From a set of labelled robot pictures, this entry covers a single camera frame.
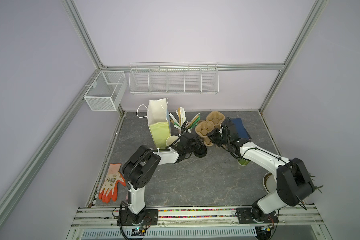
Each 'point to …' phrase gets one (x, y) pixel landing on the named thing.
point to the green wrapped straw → (194, 122)
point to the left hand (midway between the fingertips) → (203, 142)
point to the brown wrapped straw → (174, 123)
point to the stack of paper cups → (170, 139)
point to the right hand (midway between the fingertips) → (205, 134)
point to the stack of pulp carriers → (207, 142)
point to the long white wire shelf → (174, 78)
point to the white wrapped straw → (181, 116)
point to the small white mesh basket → (106, 90)
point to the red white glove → (109, 190)
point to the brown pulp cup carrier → (213, 122)
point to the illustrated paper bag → (158, 119)
